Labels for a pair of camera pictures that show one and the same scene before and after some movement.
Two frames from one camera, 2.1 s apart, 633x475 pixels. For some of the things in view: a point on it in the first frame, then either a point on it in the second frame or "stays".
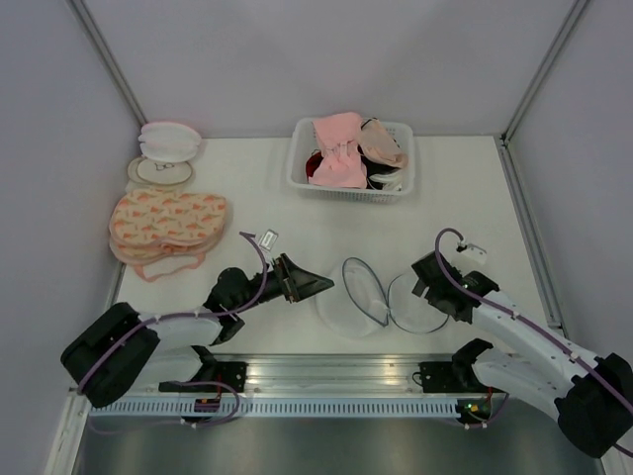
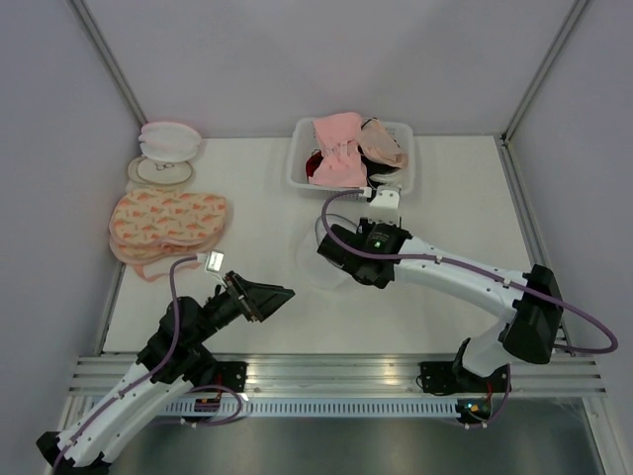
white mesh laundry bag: [353, 303] → [312, 264]
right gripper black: [418, 288] → [367, 227]
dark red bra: [313, 162] stays
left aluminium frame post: [98, 44] stays
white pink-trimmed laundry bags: [168, 142] stays
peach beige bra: [377, 144] stays
